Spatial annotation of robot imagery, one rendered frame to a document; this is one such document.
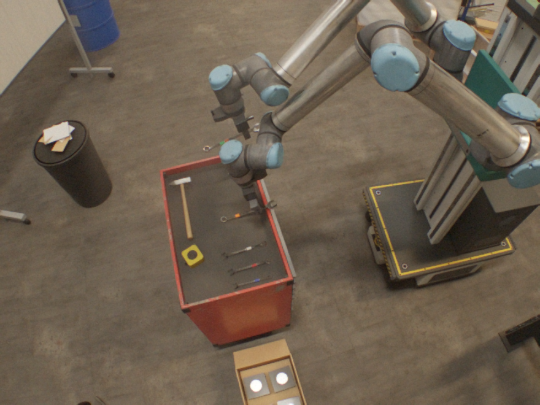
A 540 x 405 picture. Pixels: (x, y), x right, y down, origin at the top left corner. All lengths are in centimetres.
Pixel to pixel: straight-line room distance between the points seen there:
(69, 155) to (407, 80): 223
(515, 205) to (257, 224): 138
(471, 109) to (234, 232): 108
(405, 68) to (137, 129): 293
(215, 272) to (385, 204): 134
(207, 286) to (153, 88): 276
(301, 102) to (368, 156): 196
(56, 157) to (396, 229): 232
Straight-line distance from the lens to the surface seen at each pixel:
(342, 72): 114
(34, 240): 328
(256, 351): 220
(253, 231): 164
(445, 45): 170
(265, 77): 124
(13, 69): 353
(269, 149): 126
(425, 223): 250
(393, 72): 94
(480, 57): 175
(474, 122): 111
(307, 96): 121
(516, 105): 142
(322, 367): 237
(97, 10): 475
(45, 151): 284
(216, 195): 176
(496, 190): 217
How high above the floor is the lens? 234
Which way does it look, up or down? 57 degrees down
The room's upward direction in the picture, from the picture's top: straight up
